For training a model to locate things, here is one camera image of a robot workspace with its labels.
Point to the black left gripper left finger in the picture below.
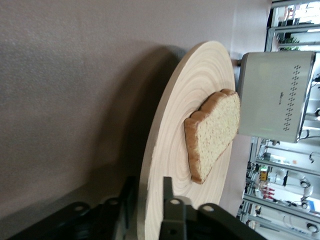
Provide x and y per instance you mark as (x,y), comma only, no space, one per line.
(75,220)

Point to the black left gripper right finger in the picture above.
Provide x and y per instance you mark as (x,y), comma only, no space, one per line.
(190,225)

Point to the slice of brown bread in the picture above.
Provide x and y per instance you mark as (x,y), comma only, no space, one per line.
(215,132)

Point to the round wooden plate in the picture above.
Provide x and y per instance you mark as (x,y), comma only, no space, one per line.
(175,125)

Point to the cream and chrome toaster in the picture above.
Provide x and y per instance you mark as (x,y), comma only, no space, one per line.
(270,100)

